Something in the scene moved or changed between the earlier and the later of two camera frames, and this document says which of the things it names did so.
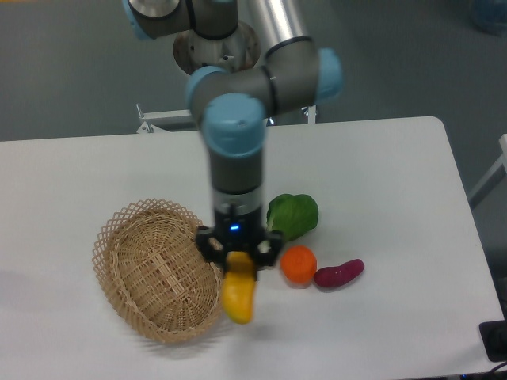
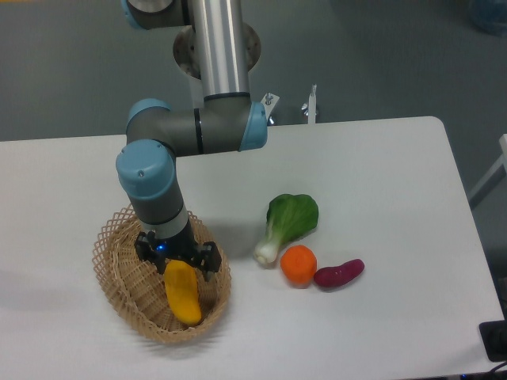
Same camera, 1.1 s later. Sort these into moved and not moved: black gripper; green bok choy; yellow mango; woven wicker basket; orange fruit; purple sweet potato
Moved: yellow mango; black gripper
Not moved: woven wicker basket; orange fruit; purple sweet potato; green bok choy
